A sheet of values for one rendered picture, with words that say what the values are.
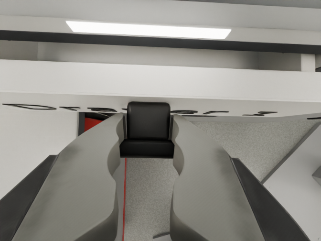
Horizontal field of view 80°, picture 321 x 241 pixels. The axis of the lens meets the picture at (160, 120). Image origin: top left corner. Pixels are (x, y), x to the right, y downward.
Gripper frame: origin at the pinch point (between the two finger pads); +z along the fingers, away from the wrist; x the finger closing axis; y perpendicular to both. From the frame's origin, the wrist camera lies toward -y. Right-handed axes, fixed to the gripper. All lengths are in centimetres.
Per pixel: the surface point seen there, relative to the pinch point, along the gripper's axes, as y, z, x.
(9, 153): 12.3, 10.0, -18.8
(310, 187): 74, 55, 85
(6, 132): 10.0, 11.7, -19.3
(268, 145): 59, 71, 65
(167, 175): 72, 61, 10
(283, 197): 79, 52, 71
